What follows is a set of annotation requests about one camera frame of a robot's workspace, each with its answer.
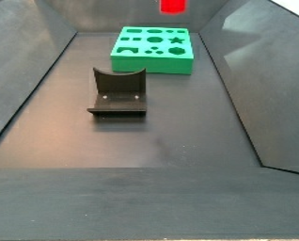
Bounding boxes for red hexagonal prism peg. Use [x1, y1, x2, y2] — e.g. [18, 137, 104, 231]
[160, 0, 185, 14]

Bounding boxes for green foam shape board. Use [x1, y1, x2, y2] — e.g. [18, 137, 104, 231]
[110, 26, 193, 74]

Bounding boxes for black curved holder bracket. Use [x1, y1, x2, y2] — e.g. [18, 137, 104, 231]
[86, 69, 146, 115]

